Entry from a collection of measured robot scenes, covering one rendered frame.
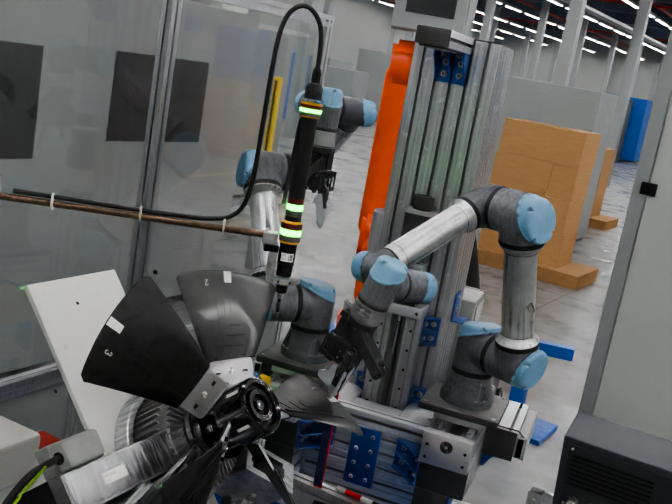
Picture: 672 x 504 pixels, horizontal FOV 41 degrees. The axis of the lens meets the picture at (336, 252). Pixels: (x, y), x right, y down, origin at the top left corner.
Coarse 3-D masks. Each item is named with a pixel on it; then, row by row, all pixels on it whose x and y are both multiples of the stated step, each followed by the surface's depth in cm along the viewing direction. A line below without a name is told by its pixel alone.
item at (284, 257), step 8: (312, 72) 177; (320, 72) 176; (312, 80) 177; (312, 88) 176; (320, 88) 176; (304, 96) 177; (312, 96) 176; (320, 96) 177; (280, 248) 183; (288, 248) 183; (296, 248) 184; (280, 256) 183; (288, 256) 183; (280, 264) 184; (288, 264) 183; (280, 272) 184; (288, 272) 184; (280, 288) 185
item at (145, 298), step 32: (128, 320) 166; (160, 320) 170; (96, 352) 163; (128, 352) 167; (160, 352) 170; (192, 352) 174; (96, 384) 164; (128, 384) 168; (160, 384) 172; (192, 384) 175
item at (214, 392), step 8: (208, 376) 177; (216, 376) 178; (200, 384) 177; (208, 384) 178; (216, 384) 179; (224, 384) 179; (192, 392) 177; (200, 392) 177; (208, 392) 178; (216, 392) 179; (184, 400) 176; (192, 400) 177; (200, 400) 178; (208, 400) 179; (216, 400) 179; (184, 408) 177; (192, 408) 178; (200, 408) 178; (208, 408) 179; (200, 416) 179
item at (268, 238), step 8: (264, 232) 182; (264, 240) 182; (272, 240) 182; (264, 248) 182; (272, 248) 182; (272, 256) 183; (272, 264) 183; (272, 272) 184; (272, 280) 183; (280, 280) 182; (288, 280) 183; (296, 280) 184
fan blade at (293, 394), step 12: (288, 384) 209; (300, 384) 211; (312, 384) 213; (276, 396) 200; (288, 396) 202; (300, 396) 204; (312, 396) 207; (324, 396) 210; (288, 408) 194; (300, 408) 197; (312, 408) 200; (324, 408) 203; (336, 408) 207; (312, 420) 194; (324, 420) 197; (336, 420) 201; (348, 420) 205; (360, 432) 205
